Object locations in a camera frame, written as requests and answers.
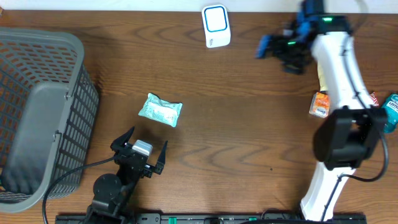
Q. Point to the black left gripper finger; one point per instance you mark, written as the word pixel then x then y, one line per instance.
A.
pixel 161 160
pixel 119 143

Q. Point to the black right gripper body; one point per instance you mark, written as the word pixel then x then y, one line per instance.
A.
pixel 291 52

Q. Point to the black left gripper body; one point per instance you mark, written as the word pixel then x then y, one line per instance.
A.
pixel 147 172

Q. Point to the orange snack bag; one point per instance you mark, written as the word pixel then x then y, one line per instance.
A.
pixel 321 78

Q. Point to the green wet wipes pack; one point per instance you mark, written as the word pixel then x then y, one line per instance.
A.
pixel 160 110

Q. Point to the small orange box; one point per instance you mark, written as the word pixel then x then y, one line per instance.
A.
pixel 320 105

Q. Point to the red chocolate bar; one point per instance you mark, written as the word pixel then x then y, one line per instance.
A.
pixel 374 99

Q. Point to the blue mouthwash bottle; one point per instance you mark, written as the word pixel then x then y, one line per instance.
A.
pixel 391 108

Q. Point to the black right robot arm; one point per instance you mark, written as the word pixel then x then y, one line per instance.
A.
pixel 354 127

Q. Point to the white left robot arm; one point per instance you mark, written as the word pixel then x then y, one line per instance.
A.
pixel 113 191

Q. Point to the white barcode scanner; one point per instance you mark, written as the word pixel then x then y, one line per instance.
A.
pixel 216 26

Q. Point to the grey plastic basket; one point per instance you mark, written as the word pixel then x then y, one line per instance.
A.
pixel 48 110

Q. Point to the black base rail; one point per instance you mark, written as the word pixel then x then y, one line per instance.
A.
pixel 148 218

